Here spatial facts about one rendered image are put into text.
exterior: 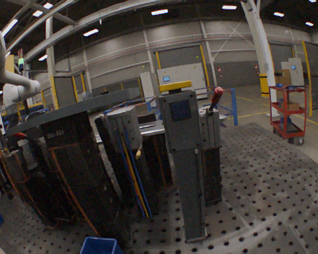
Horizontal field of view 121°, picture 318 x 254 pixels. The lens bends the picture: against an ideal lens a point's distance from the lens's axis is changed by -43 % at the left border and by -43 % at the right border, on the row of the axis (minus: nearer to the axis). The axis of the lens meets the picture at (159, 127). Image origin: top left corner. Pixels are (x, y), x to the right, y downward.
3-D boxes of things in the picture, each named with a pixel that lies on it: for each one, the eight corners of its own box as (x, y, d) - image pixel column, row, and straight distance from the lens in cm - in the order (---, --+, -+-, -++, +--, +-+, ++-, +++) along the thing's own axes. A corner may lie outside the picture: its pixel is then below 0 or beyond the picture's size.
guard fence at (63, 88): (73, 160, 379) (51, 75, 371) (69, 161, 389) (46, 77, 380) (92, 144, 459) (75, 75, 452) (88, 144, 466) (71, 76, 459)
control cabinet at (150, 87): (153, 103, 1090) (147, 69, 1091) (161, 101, 1081) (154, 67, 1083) (147, 109, 857) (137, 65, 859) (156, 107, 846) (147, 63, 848)
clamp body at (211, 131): (218, 186, 73) (213, 105, 57) (226, 201, 65) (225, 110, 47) (197, 191, 71) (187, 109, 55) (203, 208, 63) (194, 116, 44)
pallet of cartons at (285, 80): (294, 85, 1416) (292, 69, 1411) (288, 86, 1357) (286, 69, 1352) (285, 84, 1497) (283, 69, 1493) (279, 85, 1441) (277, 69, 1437)
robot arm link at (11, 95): (3, 107, 109) (20, 101, 108) (0, 83, 113) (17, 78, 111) (6, 109, 120) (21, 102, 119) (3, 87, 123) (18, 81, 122)
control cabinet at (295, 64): (291, 89, 1103) (286, 51, 1104) (296, 89, 1141) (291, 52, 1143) (299, 91, 1048) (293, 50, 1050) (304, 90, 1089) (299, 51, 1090)
